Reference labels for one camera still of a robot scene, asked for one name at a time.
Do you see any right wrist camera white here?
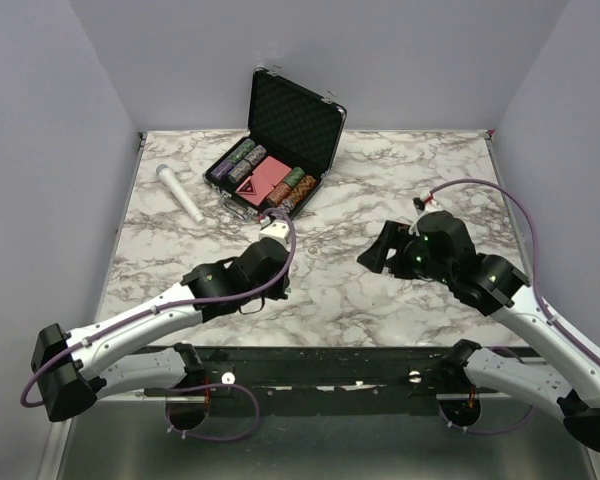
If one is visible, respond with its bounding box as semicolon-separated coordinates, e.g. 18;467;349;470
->
409;193;443;235

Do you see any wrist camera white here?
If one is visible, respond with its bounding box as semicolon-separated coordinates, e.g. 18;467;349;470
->
409;193;443;235
258;209;291;247

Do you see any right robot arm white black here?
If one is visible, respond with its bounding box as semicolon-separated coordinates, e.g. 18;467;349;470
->
357;211;600;453

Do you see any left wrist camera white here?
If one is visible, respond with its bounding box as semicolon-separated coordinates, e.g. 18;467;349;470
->
258;209;291;247

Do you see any red playing card deck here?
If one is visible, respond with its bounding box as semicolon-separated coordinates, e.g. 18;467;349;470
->
235;156;292;207

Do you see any green poker chip row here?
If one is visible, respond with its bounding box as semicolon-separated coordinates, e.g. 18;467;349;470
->
228;138;267;166

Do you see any orange poker chip row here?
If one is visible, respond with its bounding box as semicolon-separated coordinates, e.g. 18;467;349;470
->
265;167;317;216

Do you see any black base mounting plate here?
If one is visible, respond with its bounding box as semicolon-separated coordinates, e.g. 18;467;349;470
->
82;342;506;417

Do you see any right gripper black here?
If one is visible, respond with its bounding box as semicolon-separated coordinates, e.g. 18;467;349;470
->
357;218;454;285

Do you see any black poker chip case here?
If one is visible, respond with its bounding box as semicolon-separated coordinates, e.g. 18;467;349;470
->
203;68;347;219

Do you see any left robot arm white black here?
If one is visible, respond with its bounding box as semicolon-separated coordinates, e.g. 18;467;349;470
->
30;238;293;422

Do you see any purple poker chip row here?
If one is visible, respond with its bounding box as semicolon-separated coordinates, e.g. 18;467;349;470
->
210;158;239;181

